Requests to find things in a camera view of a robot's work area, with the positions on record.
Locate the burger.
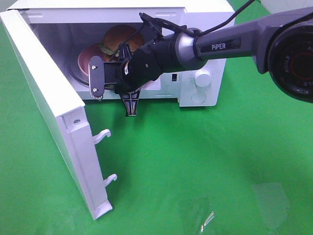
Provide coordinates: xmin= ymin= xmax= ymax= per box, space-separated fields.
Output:
xmin=99 ymin=24 xmax=144 ymax=62

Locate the white microwave knob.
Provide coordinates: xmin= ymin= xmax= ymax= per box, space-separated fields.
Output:
xmin=194 ymin=69 xmax=212 ymax=87

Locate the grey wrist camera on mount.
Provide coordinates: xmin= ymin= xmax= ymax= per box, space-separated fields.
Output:
xmin=89 ymin=56 xmax=121 ymax=100

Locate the glass microwave turntable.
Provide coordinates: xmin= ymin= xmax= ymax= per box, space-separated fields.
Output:
xmin=68 ymin=60 xmax=89 ymax=86

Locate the white microwave door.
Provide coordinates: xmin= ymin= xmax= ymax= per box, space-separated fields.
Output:
xmin=0 ymin=10 xmax=117 ymax=220

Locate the clear tape patch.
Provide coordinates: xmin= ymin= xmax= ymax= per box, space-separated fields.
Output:
xmin=178 ymin=197 xmax=219 ymax=235
xmin=252 ymin=183 xmax=290 ymax=228

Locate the pink plate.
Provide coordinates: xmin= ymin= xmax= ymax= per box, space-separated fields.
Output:
xmin=78 ymin=43 xmax=104 ymax=78

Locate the green table mat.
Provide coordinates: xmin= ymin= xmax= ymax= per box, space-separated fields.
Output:
xmin=0 ymin=27 xmax=313 ymax=235

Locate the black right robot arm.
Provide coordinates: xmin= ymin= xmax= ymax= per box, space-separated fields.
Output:
xmin=115 ymin=7 xmax=313 ymax=116

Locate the round microwave door button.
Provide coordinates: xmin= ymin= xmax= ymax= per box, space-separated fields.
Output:
xmin=191 ymin=92 xmax=206 ymax=104

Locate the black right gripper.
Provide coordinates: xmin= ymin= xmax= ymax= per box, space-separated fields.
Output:
xmin=114 ymin=44 xmax=142 ymax=117

